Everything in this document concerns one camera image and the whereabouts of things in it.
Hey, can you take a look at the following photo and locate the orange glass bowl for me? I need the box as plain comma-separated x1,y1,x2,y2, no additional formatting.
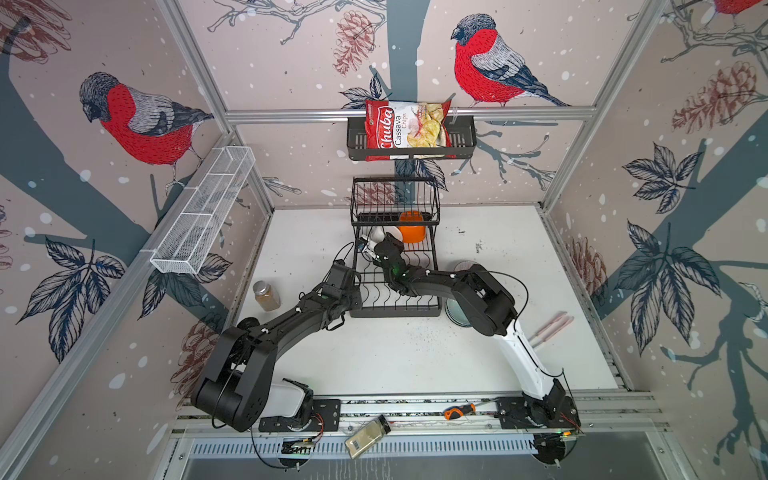
398,211,426,244

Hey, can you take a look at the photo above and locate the white ceramic bowl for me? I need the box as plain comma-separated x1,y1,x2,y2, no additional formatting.
368,226,387,243

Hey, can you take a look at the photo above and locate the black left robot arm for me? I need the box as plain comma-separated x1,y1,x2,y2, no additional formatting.
190,260,361,432

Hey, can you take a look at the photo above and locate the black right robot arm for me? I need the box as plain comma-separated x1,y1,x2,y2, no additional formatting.
366,233,569,424

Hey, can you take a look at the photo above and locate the striped patterned bowl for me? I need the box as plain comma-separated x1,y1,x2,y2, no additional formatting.
453,260,476,272

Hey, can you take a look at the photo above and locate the small jar with brown contents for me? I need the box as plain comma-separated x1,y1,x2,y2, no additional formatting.
252,280,281,312

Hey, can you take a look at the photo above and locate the light green glazed bowl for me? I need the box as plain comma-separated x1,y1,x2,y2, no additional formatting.
444,299,471,328

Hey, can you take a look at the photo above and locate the red cassava chips bag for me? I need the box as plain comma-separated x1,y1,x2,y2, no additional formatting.
365,100,452,150

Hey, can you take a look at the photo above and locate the beige electronic box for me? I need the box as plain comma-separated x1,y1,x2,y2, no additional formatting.
345,415,391,459

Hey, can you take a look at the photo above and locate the black wire dish rack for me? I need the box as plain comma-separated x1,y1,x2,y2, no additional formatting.
350,176,442,319

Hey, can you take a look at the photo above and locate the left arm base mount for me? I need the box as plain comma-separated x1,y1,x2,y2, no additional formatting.
256,378,341,433

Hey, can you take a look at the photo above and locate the black wall basket shelf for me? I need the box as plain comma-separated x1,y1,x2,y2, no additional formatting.
347,116,477,161

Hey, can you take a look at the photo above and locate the orange handled screwdriver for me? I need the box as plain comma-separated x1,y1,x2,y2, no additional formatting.
443,403,476,421

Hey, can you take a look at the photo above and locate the white wire wall shelf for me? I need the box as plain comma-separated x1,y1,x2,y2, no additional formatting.
150,146,255,275

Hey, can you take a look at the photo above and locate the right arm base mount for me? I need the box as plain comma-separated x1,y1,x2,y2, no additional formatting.
495,379,583,466

